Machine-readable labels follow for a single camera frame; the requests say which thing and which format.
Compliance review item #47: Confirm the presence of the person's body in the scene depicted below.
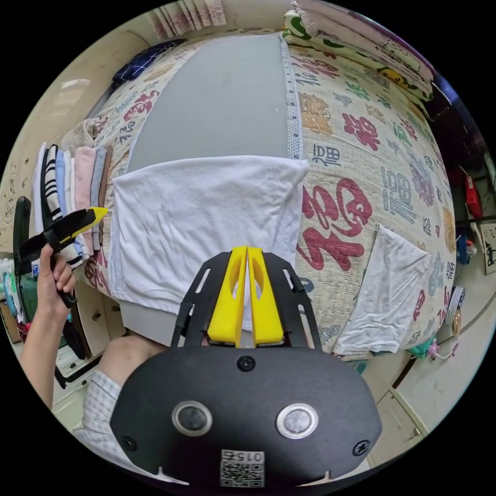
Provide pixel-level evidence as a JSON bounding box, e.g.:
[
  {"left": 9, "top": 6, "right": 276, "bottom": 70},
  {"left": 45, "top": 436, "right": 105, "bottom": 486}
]
[{"left": 71, "top": 334, "right": 176, "bottom": 478}]

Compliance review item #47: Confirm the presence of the bed with printed quilt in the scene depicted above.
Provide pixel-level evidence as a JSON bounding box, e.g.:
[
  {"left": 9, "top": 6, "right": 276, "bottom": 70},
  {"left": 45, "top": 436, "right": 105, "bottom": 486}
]
[{"left": 83, "top": 27, "right": 459, "bottom": 362}]

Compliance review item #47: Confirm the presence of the pile of clothes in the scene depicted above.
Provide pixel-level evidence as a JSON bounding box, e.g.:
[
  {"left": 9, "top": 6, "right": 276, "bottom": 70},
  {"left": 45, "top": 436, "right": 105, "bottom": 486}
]
[{"left": 32, "top": 117, "right": 114, "bottom": 270}]

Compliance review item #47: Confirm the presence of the crumpled white garment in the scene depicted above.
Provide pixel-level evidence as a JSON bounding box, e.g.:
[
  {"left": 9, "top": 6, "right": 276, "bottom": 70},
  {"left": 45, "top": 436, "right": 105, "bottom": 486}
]
[{"left": 332, "top": 223, "right": 432, "bottom": 356}]

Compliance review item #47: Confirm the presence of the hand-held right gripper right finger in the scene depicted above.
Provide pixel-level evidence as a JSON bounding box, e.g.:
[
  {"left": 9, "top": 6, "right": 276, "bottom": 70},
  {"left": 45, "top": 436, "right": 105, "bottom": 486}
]
[{"left": 247, "top": 245, "right": 286, "bottom": 346}]

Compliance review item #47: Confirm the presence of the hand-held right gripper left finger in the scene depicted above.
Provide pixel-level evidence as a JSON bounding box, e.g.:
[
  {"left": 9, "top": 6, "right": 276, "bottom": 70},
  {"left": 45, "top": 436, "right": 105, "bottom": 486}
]
[{"left": 207, "top": 245, "right": 249, "bottom": 346}]

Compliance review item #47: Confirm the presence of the dark blue checked pillow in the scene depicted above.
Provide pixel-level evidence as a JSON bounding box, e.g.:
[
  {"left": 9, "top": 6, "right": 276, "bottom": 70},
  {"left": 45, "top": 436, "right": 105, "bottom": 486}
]
[{"left": 111, "top": 38, "right": 188, "bottom": 83}]

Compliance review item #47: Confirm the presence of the person's left hand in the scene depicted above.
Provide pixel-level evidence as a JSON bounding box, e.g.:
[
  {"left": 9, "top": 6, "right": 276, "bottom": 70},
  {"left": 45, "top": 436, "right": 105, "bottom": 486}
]
[{"left": 35, "top": 244, "right": 78, "bottom": 313}]

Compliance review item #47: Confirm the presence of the stack of folded quilts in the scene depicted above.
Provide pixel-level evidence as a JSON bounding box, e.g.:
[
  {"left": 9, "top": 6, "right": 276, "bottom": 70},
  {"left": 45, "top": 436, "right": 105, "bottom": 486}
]
[{"left": 282, "top": 0, "right": 439, "bottom": 103}]

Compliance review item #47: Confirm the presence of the pink patterned curtain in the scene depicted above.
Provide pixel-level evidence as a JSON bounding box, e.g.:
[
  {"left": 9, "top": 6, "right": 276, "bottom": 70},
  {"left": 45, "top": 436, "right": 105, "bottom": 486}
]
[{"left": 149, "top": 0, "right": 228, "bottom": 40}]

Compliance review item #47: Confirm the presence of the person's left forearm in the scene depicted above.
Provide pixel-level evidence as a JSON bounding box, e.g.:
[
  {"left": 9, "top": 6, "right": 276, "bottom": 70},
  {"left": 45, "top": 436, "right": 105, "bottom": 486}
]
[{"left": 18, "top": 305, "right": 75, "bottom": 412}]

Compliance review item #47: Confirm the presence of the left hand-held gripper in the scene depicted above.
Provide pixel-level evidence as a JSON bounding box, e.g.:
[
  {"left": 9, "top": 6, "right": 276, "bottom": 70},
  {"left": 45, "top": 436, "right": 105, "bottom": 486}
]
[{"left": 14, "top": 207, "right": 110, "bottom": 309}]

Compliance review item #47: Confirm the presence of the white short sleeve shirt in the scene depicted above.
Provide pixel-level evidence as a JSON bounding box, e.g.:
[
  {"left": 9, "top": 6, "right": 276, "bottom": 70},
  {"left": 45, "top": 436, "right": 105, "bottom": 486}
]
[{"left": 107, "top": 154, "right": 311, "bottom": 331}]

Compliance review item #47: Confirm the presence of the grey folding board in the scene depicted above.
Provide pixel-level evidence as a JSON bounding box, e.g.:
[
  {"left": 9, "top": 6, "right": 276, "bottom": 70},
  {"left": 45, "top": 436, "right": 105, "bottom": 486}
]
[{"left": 119, "top": 32, "right": 304, "bottom": 346}]

